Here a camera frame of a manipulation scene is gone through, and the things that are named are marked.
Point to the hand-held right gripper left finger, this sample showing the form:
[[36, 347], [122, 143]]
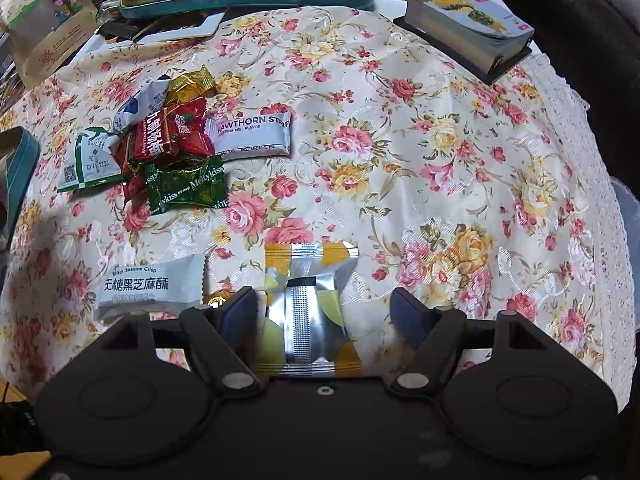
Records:
[[239, 312]]

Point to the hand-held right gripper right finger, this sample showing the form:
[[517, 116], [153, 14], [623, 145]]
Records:
[[406, 317]]

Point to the gold ingot candy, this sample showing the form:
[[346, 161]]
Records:
[[217, 300]]

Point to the silver yellow snack packet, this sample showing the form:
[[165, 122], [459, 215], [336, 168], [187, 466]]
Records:
[[300, 320]]

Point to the white sesame crisp packet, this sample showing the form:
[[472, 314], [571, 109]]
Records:
[[145, 285]]

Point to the green chocolate packet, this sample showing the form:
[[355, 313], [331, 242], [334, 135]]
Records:
[[190, 185]]

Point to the white hawthorn strip packet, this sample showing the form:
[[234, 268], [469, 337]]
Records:
[[250, 132]]

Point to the green white snack packet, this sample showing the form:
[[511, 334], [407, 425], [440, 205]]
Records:
[[92, 160]]

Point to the white blue snack packet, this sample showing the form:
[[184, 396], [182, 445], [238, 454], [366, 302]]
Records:
[[137, 105]]

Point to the teal gold tin tray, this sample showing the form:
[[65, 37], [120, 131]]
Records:
[[22, 170]]

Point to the floral tablecloth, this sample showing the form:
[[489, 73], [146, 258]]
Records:
[[400, 185]]

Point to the red strawberry candy packet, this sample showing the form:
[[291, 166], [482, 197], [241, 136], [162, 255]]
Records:
[[192, 130]]

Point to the gold green candy packet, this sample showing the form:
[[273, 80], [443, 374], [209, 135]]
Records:
[[192, 85]]

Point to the white plastic tray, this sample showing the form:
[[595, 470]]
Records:
[[200, 25]]

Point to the black plastic tray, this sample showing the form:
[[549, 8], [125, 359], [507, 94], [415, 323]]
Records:
[[120, 29]]

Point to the dark sofa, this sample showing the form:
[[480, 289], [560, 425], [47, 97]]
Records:
[[575, 60]]

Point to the brown paper pouch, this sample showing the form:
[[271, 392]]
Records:
[[47, 25]]

